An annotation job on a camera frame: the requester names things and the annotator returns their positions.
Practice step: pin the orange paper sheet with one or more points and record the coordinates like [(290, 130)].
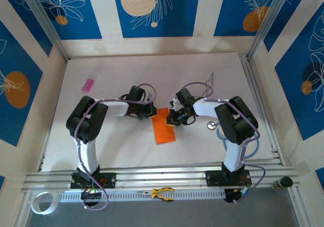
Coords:
[(163, 131)]

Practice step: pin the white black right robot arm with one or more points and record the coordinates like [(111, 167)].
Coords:
[(235, 126)]

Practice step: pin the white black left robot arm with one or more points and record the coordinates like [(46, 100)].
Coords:
[(87, 126)]

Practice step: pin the pink spray bottle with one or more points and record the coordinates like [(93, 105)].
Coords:
[(88, 85)]

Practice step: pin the yellow black pliers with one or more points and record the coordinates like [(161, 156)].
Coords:
[(162, 194)]

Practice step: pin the clear tape roll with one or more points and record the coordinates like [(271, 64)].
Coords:
[(38, 208)]

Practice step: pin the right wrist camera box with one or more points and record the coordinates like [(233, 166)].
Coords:
[(176, 103)]

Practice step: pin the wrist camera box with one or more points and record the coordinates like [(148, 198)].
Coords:
[(150, 95), (176, 103)]

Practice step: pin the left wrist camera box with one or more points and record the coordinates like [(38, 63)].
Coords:
[(150, 95)]

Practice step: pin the long aluminium frame rail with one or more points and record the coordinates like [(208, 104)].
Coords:
[(157, 175)]

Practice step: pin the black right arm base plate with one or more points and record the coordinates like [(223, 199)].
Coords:
[(213, 177)]

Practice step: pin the short aluminium side rail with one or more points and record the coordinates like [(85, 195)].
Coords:
[(260, 105)]

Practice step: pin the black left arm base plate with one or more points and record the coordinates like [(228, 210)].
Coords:
[(108, 180)]

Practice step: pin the aluminium frame post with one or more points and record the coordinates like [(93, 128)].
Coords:
[(268, 22), (44, 22)]

